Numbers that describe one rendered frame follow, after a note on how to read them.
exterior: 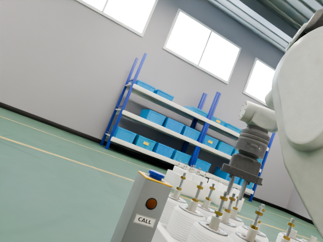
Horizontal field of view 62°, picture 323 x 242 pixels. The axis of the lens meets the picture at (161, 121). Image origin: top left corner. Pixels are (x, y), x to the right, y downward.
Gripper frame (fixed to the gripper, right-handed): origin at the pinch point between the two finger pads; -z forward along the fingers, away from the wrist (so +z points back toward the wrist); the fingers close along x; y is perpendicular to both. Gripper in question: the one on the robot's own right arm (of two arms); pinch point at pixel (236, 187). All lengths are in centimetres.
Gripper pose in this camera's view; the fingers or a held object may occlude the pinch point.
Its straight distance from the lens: 87.4
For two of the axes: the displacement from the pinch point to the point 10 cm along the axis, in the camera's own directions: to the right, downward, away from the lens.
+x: 9.2, 3.5, -1.6
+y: 1.2, 1.5, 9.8
